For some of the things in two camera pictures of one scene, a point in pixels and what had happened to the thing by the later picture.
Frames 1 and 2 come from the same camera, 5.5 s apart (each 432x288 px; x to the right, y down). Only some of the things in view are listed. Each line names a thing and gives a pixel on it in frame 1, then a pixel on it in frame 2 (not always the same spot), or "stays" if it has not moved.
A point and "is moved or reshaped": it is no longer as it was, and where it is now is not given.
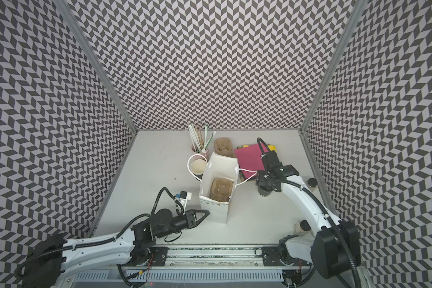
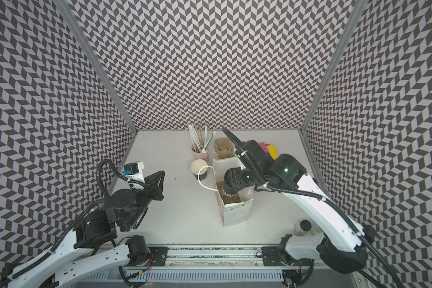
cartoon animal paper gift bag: (218, 185) to (235, 209)
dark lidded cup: (302, 227) stays
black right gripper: (264, 183) to (246, 156)
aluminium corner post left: (74, 24) stays
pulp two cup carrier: (221, 188) is moved or reshaped
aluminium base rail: (213, 257) stays
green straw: (213, 133) stays
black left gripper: (191, 218) to (151, 185)
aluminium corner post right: (356, 12) stays
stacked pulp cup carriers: (224, 146) stays
